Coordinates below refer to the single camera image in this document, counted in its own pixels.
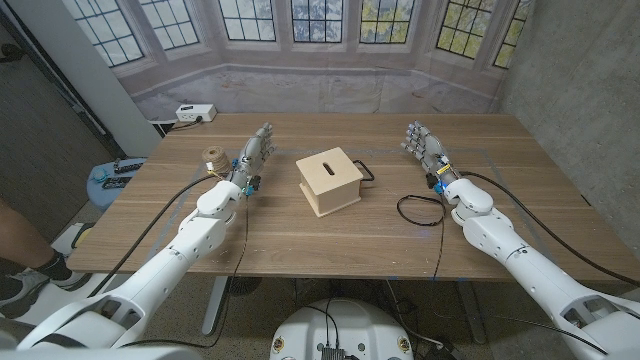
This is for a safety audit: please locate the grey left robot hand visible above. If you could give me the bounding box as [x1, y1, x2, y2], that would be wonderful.
[227, 122, 277, 190]

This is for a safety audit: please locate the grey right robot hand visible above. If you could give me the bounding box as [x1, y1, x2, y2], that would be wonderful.
[400, 120, 460, 188]

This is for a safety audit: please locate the wooden drawer box with slot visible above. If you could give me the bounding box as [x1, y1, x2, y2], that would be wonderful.
[295, 146, 365, 219]

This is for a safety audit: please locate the brown twine spool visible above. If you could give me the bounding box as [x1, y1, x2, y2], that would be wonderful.
[201, 145, 232, 177]

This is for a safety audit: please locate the black rubber band loop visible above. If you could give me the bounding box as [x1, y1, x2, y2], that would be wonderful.
[396, 194, 447, 227]

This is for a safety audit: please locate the white power strip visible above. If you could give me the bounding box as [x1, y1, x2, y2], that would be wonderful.
[175, 103, 218, 124]

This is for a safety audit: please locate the printed window backdrop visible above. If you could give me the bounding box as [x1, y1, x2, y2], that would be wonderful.
[62, 0, 536, 121]

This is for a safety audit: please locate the long black remote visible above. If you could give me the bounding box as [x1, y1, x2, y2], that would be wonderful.
[113, 158, 145, 175]

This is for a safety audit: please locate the grey table leg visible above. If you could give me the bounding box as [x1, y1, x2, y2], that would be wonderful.
[454, 280, 487, 345]
[201, 276, 231, 336]

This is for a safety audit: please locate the blue round stool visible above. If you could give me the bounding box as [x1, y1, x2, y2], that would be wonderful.
[86, 157, 147, 212]

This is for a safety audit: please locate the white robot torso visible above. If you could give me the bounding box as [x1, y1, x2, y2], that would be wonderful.
[269, 298, 415, 360]

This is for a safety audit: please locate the white yellow floor device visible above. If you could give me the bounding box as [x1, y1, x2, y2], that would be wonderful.
[49, 222, 96, 257]

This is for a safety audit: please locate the person's bare leg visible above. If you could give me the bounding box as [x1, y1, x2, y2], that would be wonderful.
[0, 197, 59, 271]

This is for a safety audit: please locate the grey sneaker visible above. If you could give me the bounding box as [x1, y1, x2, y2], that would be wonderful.
[0, 267, 51, 319]

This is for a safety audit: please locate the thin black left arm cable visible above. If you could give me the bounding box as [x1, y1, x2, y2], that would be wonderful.
[119, 192, 251, 350]

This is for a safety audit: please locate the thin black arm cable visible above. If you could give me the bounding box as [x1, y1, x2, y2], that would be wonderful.
[432, 197, 447, 281]
[119, 192, 251, 350]

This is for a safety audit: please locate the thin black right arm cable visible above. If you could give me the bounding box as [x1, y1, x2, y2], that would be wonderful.
[432, 197, 447, 281]

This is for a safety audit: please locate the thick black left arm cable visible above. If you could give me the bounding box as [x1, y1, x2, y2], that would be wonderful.
[87, 172, 224, 299]

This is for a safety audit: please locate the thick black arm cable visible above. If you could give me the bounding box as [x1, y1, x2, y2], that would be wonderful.
[458, 171, 640, 289]
[87, 172, 224, 299]

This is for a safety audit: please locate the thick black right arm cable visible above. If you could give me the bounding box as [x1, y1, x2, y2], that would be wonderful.
[458, 171, 640, 289]

